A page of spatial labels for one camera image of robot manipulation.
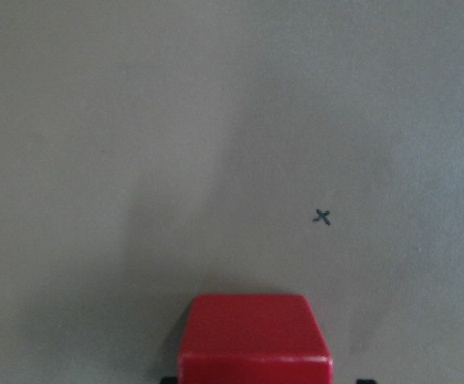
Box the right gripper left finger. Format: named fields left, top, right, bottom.
left=160, top=377, right=178, bottom=384

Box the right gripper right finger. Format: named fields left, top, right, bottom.
left=356, top=379, right=375, bottom=384

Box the brown paper table cover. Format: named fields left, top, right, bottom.
left=0, top=1, right=464, bottom=383

